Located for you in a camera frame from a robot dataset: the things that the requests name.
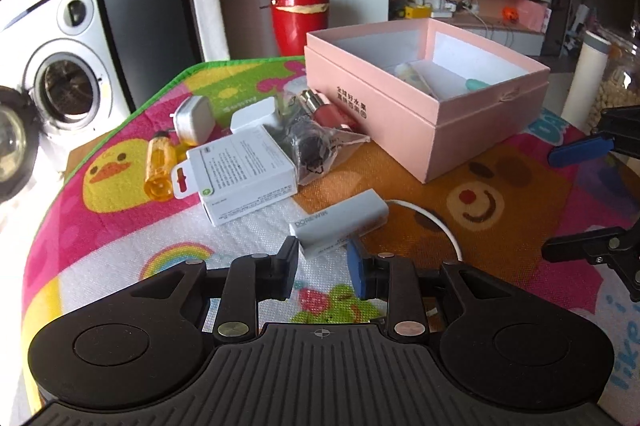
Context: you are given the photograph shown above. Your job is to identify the white power strip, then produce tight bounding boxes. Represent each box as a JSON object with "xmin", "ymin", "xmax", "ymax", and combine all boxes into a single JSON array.
[{"xmin": 432, "ymin": 3, "xmax": 481, "ymax": 17}]

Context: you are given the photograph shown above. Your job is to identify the pink cardboard box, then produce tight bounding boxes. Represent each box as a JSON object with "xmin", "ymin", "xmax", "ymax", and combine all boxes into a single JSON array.
[{"xmin": 305, "ymin": 18, "xmax": 551, "ymax": 183}]

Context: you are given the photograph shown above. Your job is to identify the colourful cartoon play mat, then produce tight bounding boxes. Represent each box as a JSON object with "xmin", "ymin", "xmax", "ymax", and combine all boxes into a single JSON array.
[{"xmin": 22, "ymin": 56, "xmax": 640, "ymax": 426}]

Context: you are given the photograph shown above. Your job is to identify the pink shelf box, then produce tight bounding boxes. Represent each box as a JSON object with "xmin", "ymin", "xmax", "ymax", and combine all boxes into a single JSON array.
[{"xmin": 515, "ymin": 0, "xmax": 549, "ymax": 31}]

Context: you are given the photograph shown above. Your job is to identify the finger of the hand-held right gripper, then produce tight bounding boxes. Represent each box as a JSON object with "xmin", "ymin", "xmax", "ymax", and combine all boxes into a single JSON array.
[
  {"xmin": 548, "ymin": 106, "xmax": 640, "ymax": 167},
  {"xmin": 541, "ymin": 226, "xmax": 640, "ymax": 303}
]

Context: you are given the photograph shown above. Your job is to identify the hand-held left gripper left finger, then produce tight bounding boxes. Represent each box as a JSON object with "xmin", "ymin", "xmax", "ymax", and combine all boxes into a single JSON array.
[{"xmin": 127, "ymin": 236, "xmax": 301, "ymax": 342}]

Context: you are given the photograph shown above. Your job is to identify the clear plastic bag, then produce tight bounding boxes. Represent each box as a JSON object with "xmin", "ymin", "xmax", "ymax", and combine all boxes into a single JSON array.
[{"xmin": 277, "ymin": 88, "xmax": 371, "ymax": 187}]

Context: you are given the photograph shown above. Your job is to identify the white adapter with cable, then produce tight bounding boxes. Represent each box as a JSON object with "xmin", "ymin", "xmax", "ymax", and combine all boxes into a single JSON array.
[{"xmin": 290, "ymin": 188, "xmax": 463, "ymax": 263}]

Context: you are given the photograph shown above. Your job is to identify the white product carton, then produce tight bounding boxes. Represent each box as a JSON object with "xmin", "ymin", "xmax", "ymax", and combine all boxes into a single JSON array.
[{"xmin": 172, "ymin": 128, "xmax": 298, "ymax": 227}]

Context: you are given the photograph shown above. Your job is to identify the red lipstick bottle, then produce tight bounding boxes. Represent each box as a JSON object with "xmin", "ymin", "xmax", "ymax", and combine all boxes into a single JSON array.
[{"xmin": 300, "ymin": 90, "xmax": 357, "ymax": 129}]

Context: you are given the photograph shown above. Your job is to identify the white rectangular charger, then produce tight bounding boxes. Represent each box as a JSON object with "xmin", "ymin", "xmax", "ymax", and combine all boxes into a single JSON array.
[{"xmin": 230, "ymin": 98, "xmax": 278, "ymax": 131}]

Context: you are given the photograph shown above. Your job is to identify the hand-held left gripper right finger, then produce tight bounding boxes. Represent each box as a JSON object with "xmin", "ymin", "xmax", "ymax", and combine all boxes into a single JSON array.
[{"xmin": 346, "ymin": 238, "xmax": 506, "ymax": 342}]

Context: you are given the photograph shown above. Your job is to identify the white washing machine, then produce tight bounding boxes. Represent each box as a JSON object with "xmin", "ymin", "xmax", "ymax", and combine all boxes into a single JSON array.
[{"xmin": 0, "ymin": 0, "xmax": 136, "ymax": 204}]

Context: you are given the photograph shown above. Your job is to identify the red trash bin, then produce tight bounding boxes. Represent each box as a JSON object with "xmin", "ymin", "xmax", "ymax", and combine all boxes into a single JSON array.
[{"xmin": 263, "ymin": 0, "xmax": 331, "ymax": 56}]

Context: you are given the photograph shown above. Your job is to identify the small cardboard box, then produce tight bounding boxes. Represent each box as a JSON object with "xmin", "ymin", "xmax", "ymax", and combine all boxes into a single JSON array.
[{"xmin": 60, "ymin": 133, "xmax": 108, "ymax": 179}]

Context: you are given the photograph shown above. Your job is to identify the white charger plug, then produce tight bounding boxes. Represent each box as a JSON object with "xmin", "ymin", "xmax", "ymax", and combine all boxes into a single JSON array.
[{"xmin": 172, "ymin": 96, "xmax": 211, "ymax": 144}]

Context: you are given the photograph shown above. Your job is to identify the white thermos bottle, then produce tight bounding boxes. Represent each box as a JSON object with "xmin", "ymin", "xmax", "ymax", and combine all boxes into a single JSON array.
[{"xmin": 560, "ymin": 30, "xmax": 608, "ymax": 121}]

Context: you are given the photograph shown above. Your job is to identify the glass jar with beans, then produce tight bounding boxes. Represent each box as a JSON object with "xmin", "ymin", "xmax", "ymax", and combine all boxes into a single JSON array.
[{"xmin": 585, "ymin": 18, "xmax": 640, "ymax": 137}]

